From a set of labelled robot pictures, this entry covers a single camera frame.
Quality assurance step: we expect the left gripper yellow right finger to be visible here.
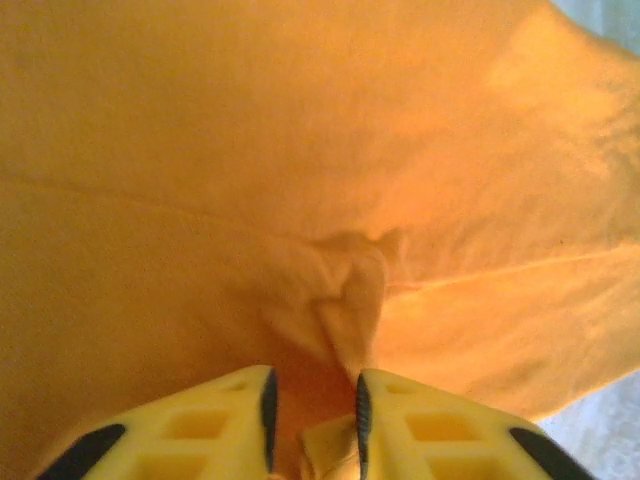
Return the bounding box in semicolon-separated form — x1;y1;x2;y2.
354;368;601;480

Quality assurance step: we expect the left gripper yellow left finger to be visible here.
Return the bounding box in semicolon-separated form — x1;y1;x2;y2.
37;364;279;480

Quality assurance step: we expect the orange t-shirt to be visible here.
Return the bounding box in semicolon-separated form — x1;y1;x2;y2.
0;0;640;480

